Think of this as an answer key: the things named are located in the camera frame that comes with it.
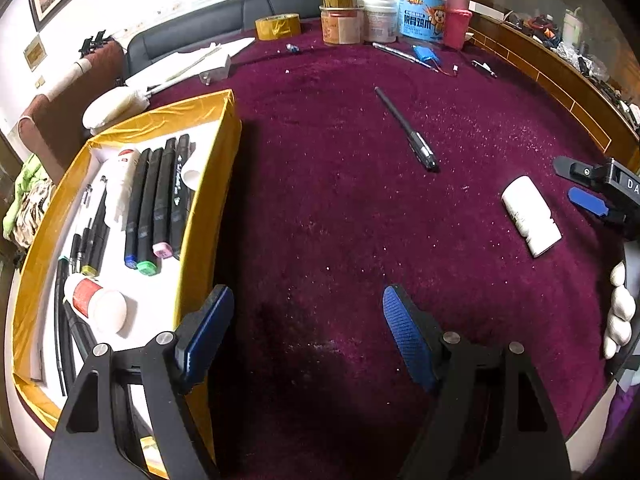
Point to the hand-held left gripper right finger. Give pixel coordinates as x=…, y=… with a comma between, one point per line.
x=407, y=340

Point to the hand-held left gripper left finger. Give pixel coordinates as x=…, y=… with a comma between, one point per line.
x=207, y=335

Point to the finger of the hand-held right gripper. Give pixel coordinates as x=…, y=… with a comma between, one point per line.
x=575, y=169
x=587, y=201

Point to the plain white bottle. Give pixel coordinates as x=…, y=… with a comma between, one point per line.
x=530, y=215

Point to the gold box white lining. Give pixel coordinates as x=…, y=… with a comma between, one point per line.
x=210, y=210

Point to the black marker blue cap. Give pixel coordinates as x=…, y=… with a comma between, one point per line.
x=136, y=210

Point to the person's right hand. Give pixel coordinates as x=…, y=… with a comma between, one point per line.
x=620, y=310

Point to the wooden side shelf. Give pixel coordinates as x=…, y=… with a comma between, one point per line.
x=560, y=85

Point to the wide white bottle red label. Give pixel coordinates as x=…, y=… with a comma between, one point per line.
x=100, y=302

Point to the heap of cluttered tools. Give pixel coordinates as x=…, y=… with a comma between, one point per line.
x=575, y=45

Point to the black marker green cap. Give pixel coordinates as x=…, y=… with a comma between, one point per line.
x=150, y=220

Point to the black marker yellow cap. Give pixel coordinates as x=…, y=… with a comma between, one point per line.
x=96, y=250

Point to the black marker pink cap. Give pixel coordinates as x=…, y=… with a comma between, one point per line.
x=163, y=200

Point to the maroon tablecloth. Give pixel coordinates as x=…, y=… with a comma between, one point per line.
x=325, y=210

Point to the white round cap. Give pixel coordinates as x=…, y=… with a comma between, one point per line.
x=192, y=174

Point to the thin dark pen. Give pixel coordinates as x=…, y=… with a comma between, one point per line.
x=79, y=235

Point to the silver clip pen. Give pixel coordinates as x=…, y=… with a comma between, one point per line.
x=96, y=205

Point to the black pen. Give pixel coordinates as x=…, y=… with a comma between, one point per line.
x=407, y=130

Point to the slim white bottle red label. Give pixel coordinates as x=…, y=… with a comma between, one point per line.
x=121, y=182

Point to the blue battery pack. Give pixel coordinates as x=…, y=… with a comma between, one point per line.
x=426, y=56

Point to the pink bottle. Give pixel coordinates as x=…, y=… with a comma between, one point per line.
x=457, y=22

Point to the clear jar blue label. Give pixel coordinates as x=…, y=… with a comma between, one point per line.
x=422, y=10

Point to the person's purple clothing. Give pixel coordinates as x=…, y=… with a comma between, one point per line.
x=626, y=420

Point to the heap of clothes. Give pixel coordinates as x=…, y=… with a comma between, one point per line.
x=27, y=200

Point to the white cloth bundle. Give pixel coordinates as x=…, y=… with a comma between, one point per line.
x=112, y=109

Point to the white plastic tub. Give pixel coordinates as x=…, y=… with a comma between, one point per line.
x=381, y=19

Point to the brown chair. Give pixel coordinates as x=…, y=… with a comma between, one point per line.
x=65, y=115

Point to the white charger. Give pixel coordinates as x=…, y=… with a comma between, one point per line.
x=216, y=71

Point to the white duster brush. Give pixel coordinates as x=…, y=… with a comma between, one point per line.
x=185, y=60

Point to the jar with stacked tapes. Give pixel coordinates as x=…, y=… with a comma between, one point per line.
x=341, y=17

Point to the small blue object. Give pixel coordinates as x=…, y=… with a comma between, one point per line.
x=293, y=49

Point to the black clip object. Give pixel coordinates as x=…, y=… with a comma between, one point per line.
x=95, y=44

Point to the yellow tape roll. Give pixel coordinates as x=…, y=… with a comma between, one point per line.
x=277, y=26

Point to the black leather sofa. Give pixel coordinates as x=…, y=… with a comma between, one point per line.
x=225, y=17

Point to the gold wall plaque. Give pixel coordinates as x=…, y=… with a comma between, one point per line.
x=35, y=51

